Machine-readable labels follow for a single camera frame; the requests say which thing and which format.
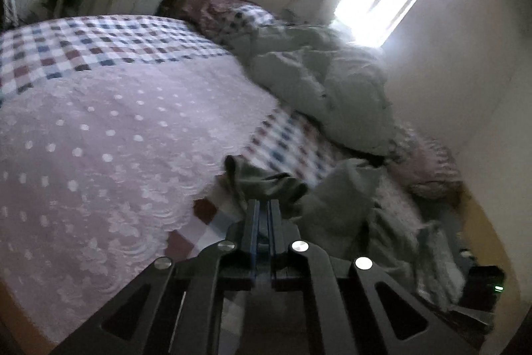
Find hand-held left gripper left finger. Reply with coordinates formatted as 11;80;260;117
52;199;262;355

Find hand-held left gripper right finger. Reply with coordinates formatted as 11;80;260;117
268;200;478;355

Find dark green shirt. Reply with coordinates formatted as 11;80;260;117
224;155;308;220

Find light green pants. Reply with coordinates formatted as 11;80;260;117
299;159;466;310

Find dark blue printed pillow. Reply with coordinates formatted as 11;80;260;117
424;193;478;268

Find checked patchwork pillow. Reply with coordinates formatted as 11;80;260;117
386;126;464;200

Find grey-green duvet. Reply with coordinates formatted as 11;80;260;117
226;22;395;156

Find pink dotted lace bed skirt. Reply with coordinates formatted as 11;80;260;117
0;62;279;343

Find pink floral checked pillow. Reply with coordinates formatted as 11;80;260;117
183;0;279;35

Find checked bed sheet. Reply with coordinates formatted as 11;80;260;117
0;14;350;256

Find wooden bed frame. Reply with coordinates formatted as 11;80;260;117
457;189;520;297

